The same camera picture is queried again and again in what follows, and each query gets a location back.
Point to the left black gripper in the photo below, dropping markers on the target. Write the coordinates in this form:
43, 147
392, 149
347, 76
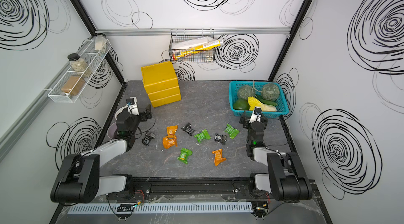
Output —
143, 118

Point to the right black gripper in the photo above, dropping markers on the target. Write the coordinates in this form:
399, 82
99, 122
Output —
246, 124

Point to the black cookie packet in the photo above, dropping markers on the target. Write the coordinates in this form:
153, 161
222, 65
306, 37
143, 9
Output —
220, 139
149, 136
188, 129

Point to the green cookie packet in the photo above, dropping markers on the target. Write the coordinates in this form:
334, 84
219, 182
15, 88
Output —
231, 131
183, 157
203, 135

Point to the yellow drawer cabinet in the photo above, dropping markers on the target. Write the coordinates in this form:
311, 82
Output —
161, 84

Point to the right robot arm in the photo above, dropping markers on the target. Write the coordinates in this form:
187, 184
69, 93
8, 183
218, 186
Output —
286, 179

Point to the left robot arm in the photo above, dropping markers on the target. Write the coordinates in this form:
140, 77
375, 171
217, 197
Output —
79, 181

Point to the yellow white cabbage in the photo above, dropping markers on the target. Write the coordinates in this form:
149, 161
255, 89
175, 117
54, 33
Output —
254, 102

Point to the green cucumber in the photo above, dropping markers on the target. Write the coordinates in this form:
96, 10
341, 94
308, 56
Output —
266, 102

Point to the orange cookie packet upper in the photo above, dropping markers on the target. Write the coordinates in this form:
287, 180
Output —
171, 130

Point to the green avocado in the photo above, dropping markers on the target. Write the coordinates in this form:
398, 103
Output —
241, 104

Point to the orange cookie packet large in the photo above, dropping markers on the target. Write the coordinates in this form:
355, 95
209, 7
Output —
169, 141

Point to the right green melon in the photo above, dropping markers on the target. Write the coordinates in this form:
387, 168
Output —
270, 91

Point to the green melon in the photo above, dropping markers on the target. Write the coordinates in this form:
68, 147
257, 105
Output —
270, 91
246, 91

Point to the left green melon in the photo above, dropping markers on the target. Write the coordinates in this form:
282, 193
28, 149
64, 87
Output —
246, 91

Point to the orange cookie packet right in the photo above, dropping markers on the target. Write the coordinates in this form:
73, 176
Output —
218, 157

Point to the yellow white package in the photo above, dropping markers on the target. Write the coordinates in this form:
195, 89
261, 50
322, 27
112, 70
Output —
197, 46

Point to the black lid spice jar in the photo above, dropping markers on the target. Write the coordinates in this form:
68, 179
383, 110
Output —
79, 65

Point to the clear jar far shelf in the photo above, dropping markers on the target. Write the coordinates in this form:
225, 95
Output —
100, 42

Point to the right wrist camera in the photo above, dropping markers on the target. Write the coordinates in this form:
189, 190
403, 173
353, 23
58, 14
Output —
256, 115

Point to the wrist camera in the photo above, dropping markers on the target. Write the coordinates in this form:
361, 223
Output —
132, 103
256, 115

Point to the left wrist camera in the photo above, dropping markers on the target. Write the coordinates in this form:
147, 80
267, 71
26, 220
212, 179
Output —
132, 103

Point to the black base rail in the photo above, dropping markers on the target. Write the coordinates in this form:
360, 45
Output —
229, 189

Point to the black wire wall basket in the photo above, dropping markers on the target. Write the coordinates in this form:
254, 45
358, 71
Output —
179, 35

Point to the white wire wall shelf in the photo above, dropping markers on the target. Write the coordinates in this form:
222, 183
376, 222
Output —
99, 79

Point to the white slotted cable duct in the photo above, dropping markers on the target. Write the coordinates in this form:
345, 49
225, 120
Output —
120, 209

